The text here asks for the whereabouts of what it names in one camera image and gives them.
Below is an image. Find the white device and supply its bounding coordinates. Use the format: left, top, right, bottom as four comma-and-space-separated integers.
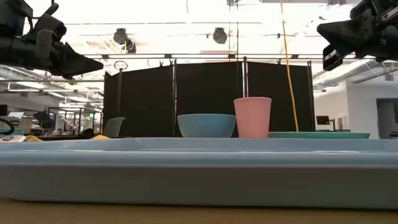
0, 135, 27, 144

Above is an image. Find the blue plastic tray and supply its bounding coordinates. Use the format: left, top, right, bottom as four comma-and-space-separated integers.
0, 138, 398, 210

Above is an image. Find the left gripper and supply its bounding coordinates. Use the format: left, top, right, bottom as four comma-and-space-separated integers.
21, 13, 104, 80

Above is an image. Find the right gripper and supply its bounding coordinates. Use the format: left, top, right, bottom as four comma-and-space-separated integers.
317, 12, 398, 72

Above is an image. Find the yellow hanging cable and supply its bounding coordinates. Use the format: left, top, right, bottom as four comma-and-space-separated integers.
279, 0, 300, 133

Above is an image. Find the black stand with ring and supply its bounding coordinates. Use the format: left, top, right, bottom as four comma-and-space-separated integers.
113, 60, 129, 137

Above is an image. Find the black partition screen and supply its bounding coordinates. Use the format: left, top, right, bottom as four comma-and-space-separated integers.
103, 60, 315, 138

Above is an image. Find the horizontal ceiling rail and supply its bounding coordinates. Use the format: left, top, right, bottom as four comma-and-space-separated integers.
82, 53, 379, 60

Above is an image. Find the background robot workstation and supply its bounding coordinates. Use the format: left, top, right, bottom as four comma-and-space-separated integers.
32, 106, 103, 137

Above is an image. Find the teal plate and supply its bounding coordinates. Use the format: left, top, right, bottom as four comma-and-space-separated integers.
268, 131, 371, 140

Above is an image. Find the black ceiling lamp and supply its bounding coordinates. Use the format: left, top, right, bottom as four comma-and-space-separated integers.
113, 27, 129, 45
212, 27, 228, 45
125, 37, 137, 54

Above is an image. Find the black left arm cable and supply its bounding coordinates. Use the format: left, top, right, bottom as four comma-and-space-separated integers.
0, 117, 16, 136

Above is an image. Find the pink cup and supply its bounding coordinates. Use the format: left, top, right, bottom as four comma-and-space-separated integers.
233, 96, 272, 139

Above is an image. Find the office chair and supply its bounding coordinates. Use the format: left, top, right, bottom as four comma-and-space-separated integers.
103, 116, 126, 138

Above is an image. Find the blue bowl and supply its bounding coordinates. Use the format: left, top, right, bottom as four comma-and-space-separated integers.
177, 113, 236, 139

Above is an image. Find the small black monitor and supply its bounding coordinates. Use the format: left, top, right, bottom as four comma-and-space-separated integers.
315, 115, 336, 132

